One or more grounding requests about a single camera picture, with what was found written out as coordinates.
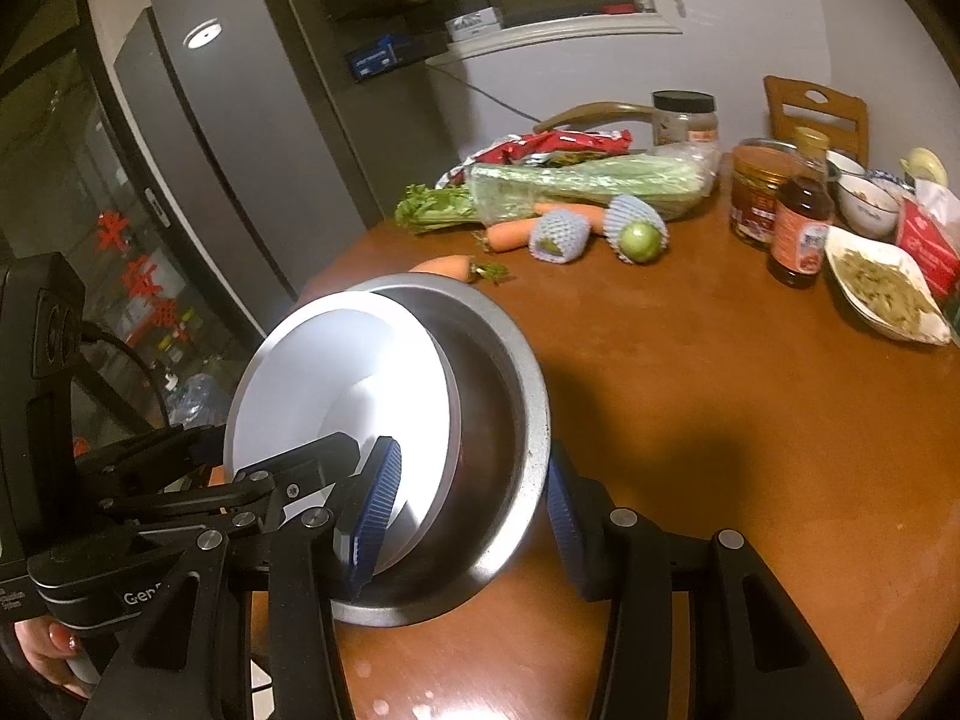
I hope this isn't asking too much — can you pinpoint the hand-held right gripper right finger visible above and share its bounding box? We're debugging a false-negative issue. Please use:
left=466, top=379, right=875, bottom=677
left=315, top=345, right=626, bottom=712
left=546, top=439, right=863, bottom=720

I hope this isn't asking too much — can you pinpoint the chili sauce jar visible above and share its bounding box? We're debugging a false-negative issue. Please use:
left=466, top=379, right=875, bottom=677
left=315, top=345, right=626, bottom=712
left=731, top=139, right=797, bottom=250

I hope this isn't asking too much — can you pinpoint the dark sauce bottle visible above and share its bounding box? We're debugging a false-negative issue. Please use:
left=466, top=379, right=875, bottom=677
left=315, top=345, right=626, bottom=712
left=766, top=127, right=837, bottom=290

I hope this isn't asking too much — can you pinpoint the red tissue pack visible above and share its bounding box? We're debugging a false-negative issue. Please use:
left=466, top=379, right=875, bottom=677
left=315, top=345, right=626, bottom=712
left=896, top=180, right=960, bottom=301

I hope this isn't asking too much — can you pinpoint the carrot with green top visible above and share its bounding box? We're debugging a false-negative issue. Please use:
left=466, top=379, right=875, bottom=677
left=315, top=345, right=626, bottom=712
left=409, top=255, right=511, bottom=286

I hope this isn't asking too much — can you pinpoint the white ceramic bowl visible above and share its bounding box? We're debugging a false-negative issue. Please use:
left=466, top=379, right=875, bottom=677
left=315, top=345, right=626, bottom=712
left=825, top=148, right=867, bottom=181
left=836, top=172, right=905, bottom=235

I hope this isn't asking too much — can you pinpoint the green fruit in foam net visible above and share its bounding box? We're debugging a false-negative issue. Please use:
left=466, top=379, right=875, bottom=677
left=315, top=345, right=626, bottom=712
left=604, top=195, right=668, bottom=265
left=529, top=211, right=590, bottom=265

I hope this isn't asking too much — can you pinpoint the white dish with food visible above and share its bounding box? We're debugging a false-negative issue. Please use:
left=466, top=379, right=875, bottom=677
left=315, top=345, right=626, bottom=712
left=823, top=225, right=953, bottom=347

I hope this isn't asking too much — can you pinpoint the wooden chair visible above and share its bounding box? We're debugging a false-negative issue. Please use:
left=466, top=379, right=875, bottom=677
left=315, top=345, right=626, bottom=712
left=763, top=75, right=869, bottom=158
left=534, top=101, right=653, bottom=136

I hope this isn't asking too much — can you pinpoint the glass door with red stickers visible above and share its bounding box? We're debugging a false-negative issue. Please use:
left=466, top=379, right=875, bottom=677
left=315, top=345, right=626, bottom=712
left=0, top=0, right=263, bottom=451

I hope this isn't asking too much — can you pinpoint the clear plastic water bottle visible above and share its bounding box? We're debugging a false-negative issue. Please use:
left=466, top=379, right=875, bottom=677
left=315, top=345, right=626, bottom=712
left=166, top=371, right=233, bottom=427

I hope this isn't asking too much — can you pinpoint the grey refrigerator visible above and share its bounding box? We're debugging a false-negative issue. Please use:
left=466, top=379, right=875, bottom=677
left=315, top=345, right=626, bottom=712
left=82, top=0, right=466, bottom=331

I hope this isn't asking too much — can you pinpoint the black cable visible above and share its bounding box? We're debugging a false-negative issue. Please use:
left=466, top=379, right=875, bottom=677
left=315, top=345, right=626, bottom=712
left=79, top=321, right=177, bottom=432

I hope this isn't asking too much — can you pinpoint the red snack packet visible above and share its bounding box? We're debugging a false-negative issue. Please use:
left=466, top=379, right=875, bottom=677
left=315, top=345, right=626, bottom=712
left=439, top=129, right=635, bottom=188

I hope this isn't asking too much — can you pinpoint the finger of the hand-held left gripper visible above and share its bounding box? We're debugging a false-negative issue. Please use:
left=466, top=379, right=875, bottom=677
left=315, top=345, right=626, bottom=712
left=75, top=424, right=226, bottom=496
left=97, top=431, right=361, bottom=533

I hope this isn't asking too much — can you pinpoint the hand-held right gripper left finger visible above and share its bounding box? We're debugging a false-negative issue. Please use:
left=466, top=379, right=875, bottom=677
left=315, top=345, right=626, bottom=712
left=79, top=435, right=402, bottom=720

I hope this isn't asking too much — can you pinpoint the large steel bowl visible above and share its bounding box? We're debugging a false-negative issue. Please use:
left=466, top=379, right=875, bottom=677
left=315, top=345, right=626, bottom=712
left=225, top=274, right=552, bottom=627

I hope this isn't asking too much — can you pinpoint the glass jar with black lid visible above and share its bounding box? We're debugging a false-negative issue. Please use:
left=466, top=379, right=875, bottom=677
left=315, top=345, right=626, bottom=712
left=651, top=90, right=719, bottom=147

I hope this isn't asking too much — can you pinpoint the person's left hand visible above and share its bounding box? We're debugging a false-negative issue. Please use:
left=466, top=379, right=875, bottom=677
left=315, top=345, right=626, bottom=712
left=15, top=615, right=91, bottom=700

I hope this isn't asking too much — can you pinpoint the white box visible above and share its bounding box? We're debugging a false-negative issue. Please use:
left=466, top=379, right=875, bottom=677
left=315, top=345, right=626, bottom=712
left=444, top=7, right=503, bottom=44

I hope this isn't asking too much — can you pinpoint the blue box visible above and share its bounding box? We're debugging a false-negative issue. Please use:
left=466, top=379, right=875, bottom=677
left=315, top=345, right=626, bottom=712
left=346, top=34, right=410, bottom=82

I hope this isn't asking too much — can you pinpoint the celery bunch in plastic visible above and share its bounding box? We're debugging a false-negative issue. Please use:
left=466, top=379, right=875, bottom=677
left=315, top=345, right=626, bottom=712
left=395, top=152, right=721, bottom=235

